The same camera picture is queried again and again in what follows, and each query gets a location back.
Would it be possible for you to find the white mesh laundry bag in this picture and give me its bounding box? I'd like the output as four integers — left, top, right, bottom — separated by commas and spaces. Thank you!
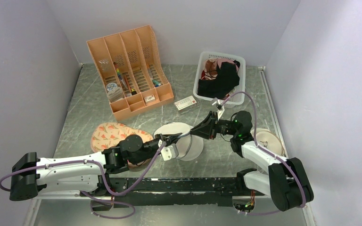
154, 122, 204, 161

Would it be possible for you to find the white plastic basket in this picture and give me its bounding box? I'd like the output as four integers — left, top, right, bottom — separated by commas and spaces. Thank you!
193, 51, 246, 108

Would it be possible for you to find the orange plastic file organizer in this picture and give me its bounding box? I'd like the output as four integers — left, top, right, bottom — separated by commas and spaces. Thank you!
87, 25, 174, 121

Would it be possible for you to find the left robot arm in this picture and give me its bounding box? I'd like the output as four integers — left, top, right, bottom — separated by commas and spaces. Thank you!
8, 133, 184, 201

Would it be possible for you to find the small white staples box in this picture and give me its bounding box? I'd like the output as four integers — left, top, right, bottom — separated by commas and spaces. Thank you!
144, 95, 156, 103

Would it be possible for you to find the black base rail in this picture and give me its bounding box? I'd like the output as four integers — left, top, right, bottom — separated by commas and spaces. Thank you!
114, 177, 252, 207

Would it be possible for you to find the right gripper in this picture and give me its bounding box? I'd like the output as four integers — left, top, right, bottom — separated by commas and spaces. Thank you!
190, 111, 239, 140

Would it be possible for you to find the rainbow coloured pen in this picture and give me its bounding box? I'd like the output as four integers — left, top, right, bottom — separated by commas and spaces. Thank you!
113, 62, 128, 91

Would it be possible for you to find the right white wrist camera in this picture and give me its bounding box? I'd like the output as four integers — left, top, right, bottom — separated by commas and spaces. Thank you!
211, 98, 225, 119

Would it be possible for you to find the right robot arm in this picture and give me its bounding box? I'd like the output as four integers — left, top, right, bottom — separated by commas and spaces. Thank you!
190, 111, 314, 211

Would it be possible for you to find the pink bra in basket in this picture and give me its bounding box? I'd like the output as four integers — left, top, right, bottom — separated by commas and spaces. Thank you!
200, 57, 240, 80

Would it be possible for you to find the white grey deli box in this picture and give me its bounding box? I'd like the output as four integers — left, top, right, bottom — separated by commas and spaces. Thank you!
174, 96, 197, 113

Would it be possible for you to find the round patterned tape roll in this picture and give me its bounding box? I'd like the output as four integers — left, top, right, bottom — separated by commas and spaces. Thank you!
106, 82, 118, 92

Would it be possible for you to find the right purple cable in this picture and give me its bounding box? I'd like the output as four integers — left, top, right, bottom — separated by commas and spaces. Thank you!
220, 91, 307, 217

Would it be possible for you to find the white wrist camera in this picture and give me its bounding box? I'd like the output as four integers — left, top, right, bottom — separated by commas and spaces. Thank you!
211, 98, 225, 119
160, 144, 179, 161

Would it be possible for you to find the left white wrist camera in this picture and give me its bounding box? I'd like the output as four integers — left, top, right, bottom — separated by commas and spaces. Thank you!
160, 144, 179, 161

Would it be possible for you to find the beige bra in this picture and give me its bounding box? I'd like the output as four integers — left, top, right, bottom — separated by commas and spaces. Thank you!
250, 128, 285, 156

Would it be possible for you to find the floral peach bra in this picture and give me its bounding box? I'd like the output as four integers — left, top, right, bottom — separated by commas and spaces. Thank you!
90, 122, 153, 153

